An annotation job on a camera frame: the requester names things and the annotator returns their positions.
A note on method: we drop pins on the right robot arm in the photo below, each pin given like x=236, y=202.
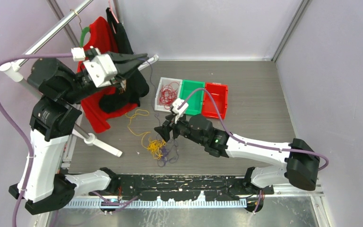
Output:
x=294, y=163

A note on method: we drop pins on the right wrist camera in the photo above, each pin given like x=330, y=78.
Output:
x=178, y=108

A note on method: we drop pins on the red plastic bin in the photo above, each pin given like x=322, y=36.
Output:
x=219, y=93

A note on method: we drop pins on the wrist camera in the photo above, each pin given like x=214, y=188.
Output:
x=178, y=108
x=78, y=54

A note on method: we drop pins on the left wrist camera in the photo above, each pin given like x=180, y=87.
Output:
x=78, y=54

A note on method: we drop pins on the green plastic bin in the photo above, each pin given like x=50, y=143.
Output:
x=196, y=100

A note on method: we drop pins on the green hanger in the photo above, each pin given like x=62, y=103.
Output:
x=84, y=32

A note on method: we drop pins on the red shirt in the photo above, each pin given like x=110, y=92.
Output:
x=100, y=37

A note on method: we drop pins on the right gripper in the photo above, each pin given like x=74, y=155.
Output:
x=165, y=130

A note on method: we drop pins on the white plastic bin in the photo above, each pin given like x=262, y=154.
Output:
x=168, y=90

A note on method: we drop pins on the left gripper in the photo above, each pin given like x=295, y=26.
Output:
x=124, y=68

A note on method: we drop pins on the white clothes rack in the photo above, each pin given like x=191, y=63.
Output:
x=60, y=84

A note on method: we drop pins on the black shirt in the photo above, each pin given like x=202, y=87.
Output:
x=136, y=85

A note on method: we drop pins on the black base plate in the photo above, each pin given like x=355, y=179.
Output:
x=182, y=187

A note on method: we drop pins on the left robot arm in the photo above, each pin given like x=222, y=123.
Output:
x=45, y=189

